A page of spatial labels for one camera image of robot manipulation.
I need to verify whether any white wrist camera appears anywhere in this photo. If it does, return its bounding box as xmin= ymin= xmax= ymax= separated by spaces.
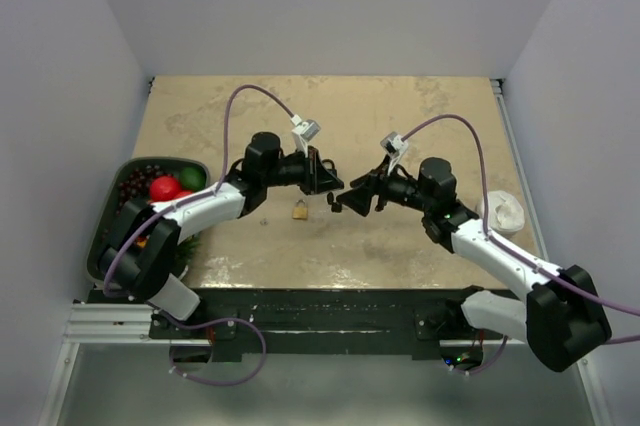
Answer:
xmin=290 ymin=114 xmax=321 ymax=156
xmin=380 ymin=132 xmax=409 ymax=174

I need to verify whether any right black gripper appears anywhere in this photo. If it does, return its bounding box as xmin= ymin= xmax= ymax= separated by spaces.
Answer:
xmin=337 ymin=154 xmax=433 ymax=217

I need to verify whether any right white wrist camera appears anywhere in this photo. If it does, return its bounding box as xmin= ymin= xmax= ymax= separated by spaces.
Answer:
xmin=380 ymin=132 xmax=409 ymax=174

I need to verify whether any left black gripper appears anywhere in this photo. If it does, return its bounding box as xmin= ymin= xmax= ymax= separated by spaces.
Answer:
xmin=263 ymin=146 xmax=344 ymax=196

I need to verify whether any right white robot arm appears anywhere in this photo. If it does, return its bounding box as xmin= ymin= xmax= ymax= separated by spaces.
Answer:
xmin=328 ymin=157 xmax=612 ymax=372

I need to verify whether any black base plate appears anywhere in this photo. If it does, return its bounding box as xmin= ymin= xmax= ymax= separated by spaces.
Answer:
xmin=88 ymin=288 xmax=497 ymax=363

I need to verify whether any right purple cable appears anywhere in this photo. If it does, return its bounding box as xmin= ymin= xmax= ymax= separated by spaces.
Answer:
xmin=399 ymin=113 xmax=640 ymax=376

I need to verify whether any brass padlock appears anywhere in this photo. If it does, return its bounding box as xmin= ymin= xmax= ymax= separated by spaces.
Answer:
xmin=292 ymin=199 xmax=309 ymax=221

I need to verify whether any dark green fruit tray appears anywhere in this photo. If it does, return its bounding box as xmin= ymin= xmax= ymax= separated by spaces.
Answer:
xmin=86 ymin=156 xmax=211 ymax=288

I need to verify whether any purple cable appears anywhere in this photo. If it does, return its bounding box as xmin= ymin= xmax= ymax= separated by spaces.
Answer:
xmin=399 ymin=113 xmax=640 ymax=376
xmin=102 ymin=84 xmax=306 ymax=387

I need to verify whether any green toy lime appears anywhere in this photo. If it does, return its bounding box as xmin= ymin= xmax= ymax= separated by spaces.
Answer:
xmin=178 ymin=167 xmax=206 ymax=191

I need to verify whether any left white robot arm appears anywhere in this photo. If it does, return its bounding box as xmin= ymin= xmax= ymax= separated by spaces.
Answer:
xmin=97 ymin=132 xmax=344 ymax=338

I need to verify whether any red toy apple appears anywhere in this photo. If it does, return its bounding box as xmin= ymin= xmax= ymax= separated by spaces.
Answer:
xmin=149 ymin=176 xmax=192 ymax=202

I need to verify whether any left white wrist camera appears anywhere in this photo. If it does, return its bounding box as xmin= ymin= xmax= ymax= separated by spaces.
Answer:
xmin=290 ymin=114 xmax=321 ymax=156

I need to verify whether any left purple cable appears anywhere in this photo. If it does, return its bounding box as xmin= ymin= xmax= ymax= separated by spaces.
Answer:
xmin=102 ymin=84 xmax=306 ymax=387

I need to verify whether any aluminium frame rail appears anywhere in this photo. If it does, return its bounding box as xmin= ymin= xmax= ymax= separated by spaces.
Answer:
xmin=65 ymin=301 xmax=472 ymax=355

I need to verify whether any dark red grape bunch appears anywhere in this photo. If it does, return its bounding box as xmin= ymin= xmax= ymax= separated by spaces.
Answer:
xmin=118 ymin=165 xmax=165 ymax=201

